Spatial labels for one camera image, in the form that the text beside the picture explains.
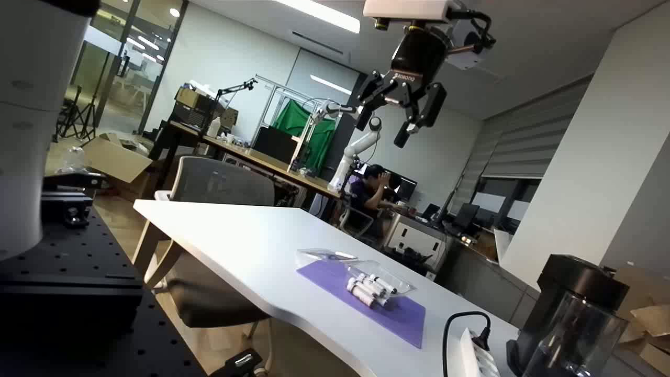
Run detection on open cardboard box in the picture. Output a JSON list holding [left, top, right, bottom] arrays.
[[45, 130, 157, 188]]

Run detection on black perforated breadboard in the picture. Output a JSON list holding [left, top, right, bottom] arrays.
[[0, 205, 205, 377]]

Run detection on ceiling light strip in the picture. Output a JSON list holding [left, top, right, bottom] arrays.
[[274, 0, 365, 36]]

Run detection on purple mat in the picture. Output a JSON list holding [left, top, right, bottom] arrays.
[[296, 257, 428, 352]]

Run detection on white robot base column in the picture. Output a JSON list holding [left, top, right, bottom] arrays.
[[0, 0, 88, 262]]

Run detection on grey office chair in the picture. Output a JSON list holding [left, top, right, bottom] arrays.
[[153, 152, 279, 343]]

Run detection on white power strip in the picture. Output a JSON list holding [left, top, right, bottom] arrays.
[[449, 325, 503, 377]]

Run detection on equipment pile on desk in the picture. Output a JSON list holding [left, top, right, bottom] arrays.
[[170, 81, 240, 137]]

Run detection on brown cardboard box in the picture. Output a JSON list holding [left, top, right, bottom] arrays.
[[615, 300, 670, 377]]

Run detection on seated person in dark shirt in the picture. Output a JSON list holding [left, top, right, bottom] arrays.
[[343, 161, 404, 221]]

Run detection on black device on breadboard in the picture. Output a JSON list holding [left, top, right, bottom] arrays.
[[39, 171, 96, 230]]

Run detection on black monitor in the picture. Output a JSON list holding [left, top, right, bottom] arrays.
[[252, 126, 300, 168]]

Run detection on black appliance housing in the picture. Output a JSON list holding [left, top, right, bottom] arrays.
[[505, 254, 632, 377]]

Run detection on clear plastic container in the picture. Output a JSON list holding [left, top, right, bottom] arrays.
[[296, 245, 415, 311]]

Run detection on grey cabinet with sockets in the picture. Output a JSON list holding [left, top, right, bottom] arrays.
[[381, 212, 455, 273]]

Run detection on white cylindrical roll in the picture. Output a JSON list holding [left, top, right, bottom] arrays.
[[345, 283, 376, 311], [355, 277, 387, 304], [368, 273, 400, 300]]

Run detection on black power cable with plug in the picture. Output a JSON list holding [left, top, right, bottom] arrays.
[[439, 311, 494, 377]]

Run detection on wooden table leg frame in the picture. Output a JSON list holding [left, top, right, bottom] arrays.
[[130, 217, 188, 290]]

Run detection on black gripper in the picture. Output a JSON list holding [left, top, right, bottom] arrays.
[[353, 23, 453, 150]]

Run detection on grey window blinds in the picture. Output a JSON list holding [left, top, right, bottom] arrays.
[[479, 78, 592, 185]]

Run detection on clear plastic jug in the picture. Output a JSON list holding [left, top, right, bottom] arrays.
[[522, 291, 630, 377]]

